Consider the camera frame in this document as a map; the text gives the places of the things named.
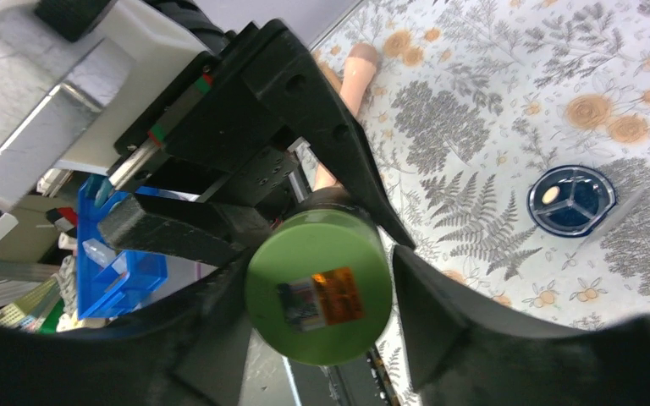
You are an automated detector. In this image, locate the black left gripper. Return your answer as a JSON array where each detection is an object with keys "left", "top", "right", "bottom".
[{"left": 97, "top": 19, "right": 416, "bottom": 267}]

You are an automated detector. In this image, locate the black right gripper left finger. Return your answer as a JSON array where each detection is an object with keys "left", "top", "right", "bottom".
[{"left": 0, "top": 250, "right": 252, "bottom": 405}]

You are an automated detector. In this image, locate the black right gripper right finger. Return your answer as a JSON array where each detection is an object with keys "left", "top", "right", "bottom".
[{"left": 393, "top": 245, "right": 650, "bottom": 405}]

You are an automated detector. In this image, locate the green pill bottle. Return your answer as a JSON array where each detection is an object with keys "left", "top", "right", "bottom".
[{"left": 245, "top": 186, "right": 393, "bottom": 366}]

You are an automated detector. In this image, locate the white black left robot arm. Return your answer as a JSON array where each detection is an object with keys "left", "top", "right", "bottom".
[{"left": 0, "top": 1, "right": 414, "bottom": 266}]

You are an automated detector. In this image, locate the blue plastic parts bin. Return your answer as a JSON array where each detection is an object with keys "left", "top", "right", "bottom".
[{"left": 75, "top": 175, "right": 168, "bottom": 319}]

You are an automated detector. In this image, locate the beige pill in organizer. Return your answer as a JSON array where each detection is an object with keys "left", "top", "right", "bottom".
[{"left": 541, "top": 185, "right": 560, "bottom": 205}]

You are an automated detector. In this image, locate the floral patterned table mat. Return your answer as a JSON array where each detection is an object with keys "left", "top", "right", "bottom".
[{"left": 308, "top": 0, "right": 650, "bottom": 406}]

